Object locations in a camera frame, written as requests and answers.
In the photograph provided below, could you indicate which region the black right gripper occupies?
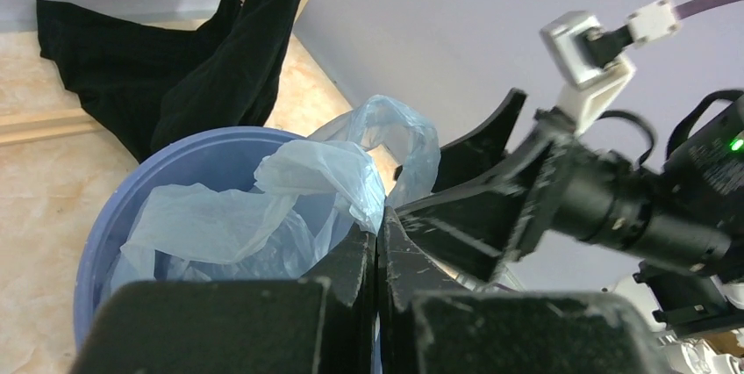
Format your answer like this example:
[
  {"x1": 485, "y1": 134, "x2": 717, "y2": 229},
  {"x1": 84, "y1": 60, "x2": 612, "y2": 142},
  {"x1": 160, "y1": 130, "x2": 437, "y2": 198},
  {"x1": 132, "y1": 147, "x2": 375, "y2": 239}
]
[{"x1": 377, "y1": 88, "x2": 671, "y2": 373}]

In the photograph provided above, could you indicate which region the light blue plastic trash bag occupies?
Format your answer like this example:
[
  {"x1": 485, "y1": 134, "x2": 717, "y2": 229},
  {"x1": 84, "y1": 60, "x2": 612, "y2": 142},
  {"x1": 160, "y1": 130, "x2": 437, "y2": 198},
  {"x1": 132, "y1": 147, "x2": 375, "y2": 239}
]
[{"x1": 107, "y1": 96, "x2": 439, "y2": 291}]

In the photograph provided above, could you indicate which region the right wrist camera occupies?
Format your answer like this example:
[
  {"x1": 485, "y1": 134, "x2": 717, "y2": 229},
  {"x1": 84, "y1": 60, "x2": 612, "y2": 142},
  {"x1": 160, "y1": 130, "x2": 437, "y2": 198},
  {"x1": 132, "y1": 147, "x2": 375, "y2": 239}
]
[{"x1": 539, "y1": 0, "x2": 683, "y2": 137}]

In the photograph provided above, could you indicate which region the blue plastic trash bin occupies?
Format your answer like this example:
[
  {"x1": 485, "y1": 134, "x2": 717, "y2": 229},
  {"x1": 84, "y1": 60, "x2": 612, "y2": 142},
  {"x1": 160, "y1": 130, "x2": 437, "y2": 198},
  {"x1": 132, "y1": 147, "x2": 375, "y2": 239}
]
[{"x1": 74, "y1": 126, "x2": 385, "y2": 374}]

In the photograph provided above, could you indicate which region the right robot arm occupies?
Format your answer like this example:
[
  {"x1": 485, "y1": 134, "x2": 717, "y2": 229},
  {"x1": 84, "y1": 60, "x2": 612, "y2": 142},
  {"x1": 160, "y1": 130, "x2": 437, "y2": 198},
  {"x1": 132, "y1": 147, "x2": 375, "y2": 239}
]
[{"x1": 377, "y1": 89, "x2": 743, "y2": 373}]

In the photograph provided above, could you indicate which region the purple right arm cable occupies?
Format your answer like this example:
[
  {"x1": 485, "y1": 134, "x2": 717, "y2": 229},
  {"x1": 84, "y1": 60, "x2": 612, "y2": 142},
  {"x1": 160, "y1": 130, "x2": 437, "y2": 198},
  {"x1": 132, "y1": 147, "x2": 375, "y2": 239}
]
[{"x1": 674, "y1": 0, "x2": 744, "y2": 20}]

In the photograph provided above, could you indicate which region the black t-shirt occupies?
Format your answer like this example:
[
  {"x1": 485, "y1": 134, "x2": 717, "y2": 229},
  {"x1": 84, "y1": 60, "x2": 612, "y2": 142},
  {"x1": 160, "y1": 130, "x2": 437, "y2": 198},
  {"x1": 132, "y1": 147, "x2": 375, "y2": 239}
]
[{"x1": 36, "y1": 0, "x2": 300, "y2": 162}]

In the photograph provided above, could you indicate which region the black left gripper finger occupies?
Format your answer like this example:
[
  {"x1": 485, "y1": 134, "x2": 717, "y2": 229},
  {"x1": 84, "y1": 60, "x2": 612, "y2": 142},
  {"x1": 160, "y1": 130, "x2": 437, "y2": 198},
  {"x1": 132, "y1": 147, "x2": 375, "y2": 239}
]
[{"x1": 72, "y1": 227, "x2": 376, "y2": 373}]

